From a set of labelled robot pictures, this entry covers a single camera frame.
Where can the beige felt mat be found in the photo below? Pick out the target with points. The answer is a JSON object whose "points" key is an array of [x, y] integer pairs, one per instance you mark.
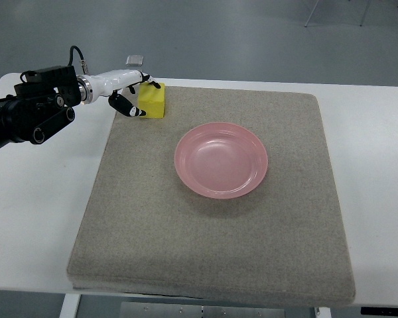
{"points": [[282, 244]]}

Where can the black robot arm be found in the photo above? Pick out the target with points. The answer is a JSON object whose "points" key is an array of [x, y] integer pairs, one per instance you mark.
{"points": [[41, 106]]}

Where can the metal table base plate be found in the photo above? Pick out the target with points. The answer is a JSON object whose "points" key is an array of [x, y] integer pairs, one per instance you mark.
{"points": [[134, 309]]}

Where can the white table leg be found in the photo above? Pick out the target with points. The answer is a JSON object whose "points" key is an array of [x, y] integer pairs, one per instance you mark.
{"points": [[70, 305]]}

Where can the yellow foam block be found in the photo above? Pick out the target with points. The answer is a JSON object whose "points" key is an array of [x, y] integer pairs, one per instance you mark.
{"points": [[151, 100]]}

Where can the pink plate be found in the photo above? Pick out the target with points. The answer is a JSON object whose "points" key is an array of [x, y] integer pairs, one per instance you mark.
{"points": [[220, 160]]}

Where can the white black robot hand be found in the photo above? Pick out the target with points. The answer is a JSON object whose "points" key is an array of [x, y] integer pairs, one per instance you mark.
{"points": [[109, 84]]}

